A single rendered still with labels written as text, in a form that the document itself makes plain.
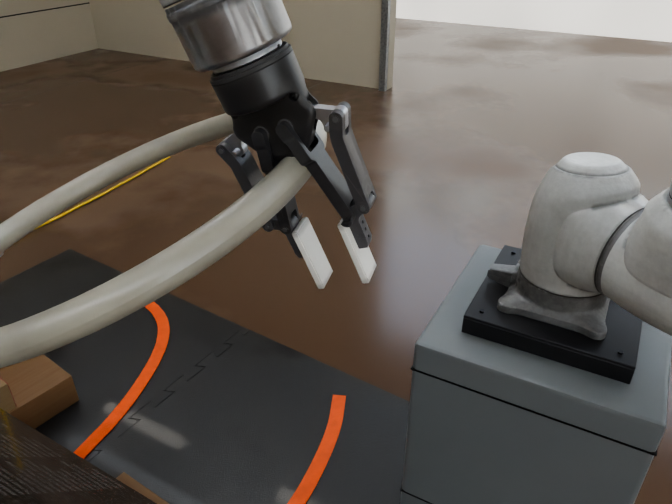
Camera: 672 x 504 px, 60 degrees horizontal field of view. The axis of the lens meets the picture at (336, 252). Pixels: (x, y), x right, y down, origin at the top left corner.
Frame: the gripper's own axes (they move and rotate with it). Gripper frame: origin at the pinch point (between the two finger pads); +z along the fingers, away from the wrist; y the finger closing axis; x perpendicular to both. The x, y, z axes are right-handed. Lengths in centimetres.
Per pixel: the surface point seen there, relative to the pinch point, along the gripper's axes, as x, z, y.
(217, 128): -21.3, -9.8, 22.2
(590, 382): -27, 48, -17
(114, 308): 19.2, -9.7, 7.5
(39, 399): -39, 60, 147
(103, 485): 5, 35, 57
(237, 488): -35, 94, 85
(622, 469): -21, 60, -19
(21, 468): 10, 24, 63
